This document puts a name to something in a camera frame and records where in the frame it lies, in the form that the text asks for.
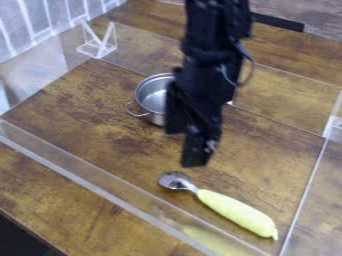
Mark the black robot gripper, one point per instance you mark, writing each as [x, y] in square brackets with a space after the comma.
[203, 85]

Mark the green handled metal spoon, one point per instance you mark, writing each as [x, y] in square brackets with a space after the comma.
[237, 211]

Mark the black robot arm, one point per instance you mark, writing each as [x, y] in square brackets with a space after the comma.
[218, 23]

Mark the small steel pot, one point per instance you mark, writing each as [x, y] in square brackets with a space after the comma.
[150, 98]

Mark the black bar on table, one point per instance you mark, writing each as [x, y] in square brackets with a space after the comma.
[280, 22]

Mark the clear acrylic bracket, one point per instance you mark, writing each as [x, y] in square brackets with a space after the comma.
[98, 47]

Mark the clear acrylic enclosure panel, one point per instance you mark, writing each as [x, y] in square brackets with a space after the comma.
[181, 224]

